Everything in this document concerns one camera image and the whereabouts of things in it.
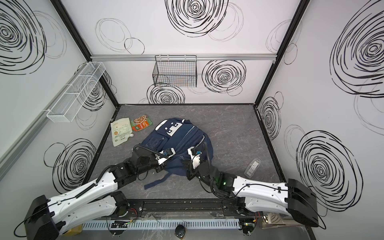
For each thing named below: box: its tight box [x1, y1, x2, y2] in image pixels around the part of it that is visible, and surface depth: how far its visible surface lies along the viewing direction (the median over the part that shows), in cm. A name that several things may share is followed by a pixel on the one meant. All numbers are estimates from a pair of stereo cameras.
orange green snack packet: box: [131, 114, 153, 132], surface depth 110 cm
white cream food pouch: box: [110, 117, 134, 147], surface depth 105 cm
